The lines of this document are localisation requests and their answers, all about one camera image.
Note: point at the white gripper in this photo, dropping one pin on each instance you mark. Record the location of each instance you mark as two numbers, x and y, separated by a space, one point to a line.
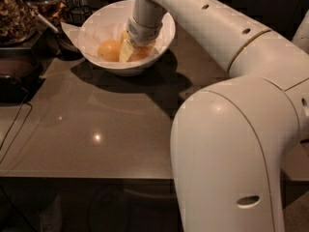
143 33

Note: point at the white ceramic bowl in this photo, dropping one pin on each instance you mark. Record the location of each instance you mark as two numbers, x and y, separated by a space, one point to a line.
123 69

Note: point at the small glass snack jar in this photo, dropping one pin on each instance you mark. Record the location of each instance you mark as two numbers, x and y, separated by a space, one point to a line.
55 11

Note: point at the black wire basket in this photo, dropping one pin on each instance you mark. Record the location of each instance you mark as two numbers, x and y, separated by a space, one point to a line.
80 14

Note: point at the large glass snack jar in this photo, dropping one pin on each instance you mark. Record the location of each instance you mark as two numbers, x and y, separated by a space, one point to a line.
16 22

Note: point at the white spoon handle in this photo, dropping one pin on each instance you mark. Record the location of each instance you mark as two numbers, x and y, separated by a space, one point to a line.
45 21

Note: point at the dark small bowl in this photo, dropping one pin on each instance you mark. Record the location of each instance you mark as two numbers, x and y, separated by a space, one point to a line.
66 46

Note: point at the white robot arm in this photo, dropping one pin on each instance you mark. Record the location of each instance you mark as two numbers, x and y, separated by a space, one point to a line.
228 139

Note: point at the orange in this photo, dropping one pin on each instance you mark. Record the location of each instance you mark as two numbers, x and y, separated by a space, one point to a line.
141 52
124 36
109 50

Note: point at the white paper bowl liner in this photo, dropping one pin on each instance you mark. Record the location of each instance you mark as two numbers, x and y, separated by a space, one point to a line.
106 25

